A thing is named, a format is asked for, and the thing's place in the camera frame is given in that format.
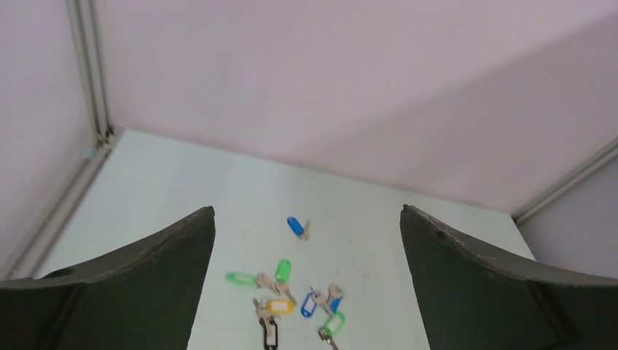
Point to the blue tag key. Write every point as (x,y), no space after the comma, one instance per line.
(313,300)
(301,231)
(336,295)

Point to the green outlined tag key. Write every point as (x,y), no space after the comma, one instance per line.
(331,328)

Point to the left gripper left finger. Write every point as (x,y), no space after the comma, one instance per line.
(141,296)

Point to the aluminium corner post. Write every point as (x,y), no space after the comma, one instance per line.
(583,171)
(54,118)

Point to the right aluminium corner post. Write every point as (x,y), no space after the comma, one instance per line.
(583,171)

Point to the left aluminium corner post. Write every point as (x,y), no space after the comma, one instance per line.
(54,118)

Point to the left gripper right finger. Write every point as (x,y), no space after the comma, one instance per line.
(474,295)

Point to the green tag key loose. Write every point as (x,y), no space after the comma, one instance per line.
(282,277)

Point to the black tag key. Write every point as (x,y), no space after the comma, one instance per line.
(270,333)

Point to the yellow tag key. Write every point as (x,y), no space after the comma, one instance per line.
(273,307)

